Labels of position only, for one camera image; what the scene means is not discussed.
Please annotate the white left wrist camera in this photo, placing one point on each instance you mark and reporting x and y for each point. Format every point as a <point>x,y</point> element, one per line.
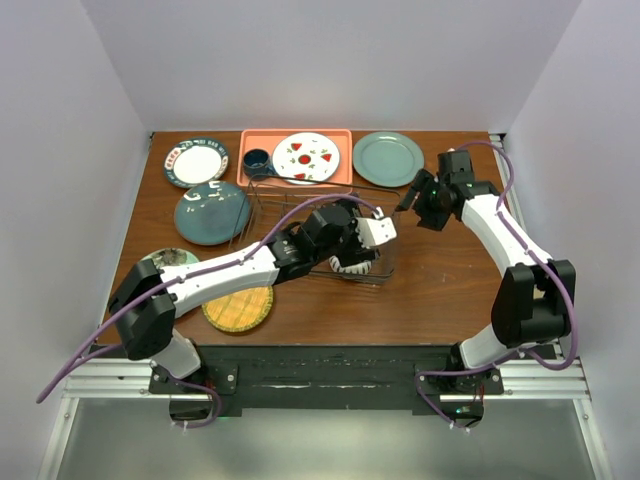
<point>375,230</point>

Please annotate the mint green flower plate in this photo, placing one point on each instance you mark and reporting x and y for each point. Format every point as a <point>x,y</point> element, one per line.
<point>171,256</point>

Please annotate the salmon pink plastic tray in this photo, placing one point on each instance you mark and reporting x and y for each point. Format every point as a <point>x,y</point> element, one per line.
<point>268,139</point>

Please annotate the black wire dish rack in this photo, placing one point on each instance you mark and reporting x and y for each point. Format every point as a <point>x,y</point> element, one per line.
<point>309,223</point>

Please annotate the yellow woven round coaster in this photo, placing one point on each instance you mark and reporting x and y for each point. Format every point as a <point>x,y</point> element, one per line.
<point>241,311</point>

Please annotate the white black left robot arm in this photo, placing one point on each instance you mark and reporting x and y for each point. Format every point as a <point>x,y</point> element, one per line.
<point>149,300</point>

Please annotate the white plate dark patterned rim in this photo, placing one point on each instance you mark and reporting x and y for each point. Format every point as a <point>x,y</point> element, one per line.
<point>195,161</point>

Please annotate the white bowl blue striped outside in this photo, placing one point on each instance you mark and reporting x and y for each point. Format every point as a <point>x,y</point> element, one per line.
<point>361,268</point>

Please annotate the white watermelon pattern plate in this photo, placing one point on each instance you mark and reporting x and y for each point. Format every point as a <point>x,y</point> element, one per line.
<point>306,157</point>

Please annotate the dark blue mug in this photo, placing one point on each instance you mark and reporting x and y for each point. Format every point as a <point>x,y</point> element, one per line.
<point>257,164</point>

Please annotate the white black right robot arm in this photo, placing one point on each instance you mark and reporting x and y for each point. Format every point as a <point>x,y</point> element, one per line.
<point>533,312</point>

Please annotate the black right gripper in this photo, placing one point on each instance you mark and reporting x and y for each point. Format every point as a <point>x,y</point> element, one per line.
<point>428,219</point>

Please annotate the aluminium frame rail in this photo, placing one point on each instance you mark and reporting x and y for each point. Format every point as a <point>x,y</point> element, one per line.
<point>103,372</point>

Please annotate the grey green round plate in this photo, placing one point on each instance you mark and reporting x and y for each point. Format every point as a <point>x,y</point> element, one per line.
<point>387,159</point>

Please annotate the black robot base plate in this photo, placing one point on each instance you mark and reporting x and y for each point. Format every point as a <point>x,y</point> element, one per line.
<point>363,377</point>

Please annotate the dark teal speckled plate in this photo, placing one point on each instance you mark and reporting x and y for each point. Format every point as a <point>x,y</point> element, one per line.
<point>212,213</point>

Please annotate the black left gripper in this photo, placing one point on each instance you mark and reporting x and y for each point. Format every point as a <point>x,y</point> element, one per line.
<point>356,252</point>

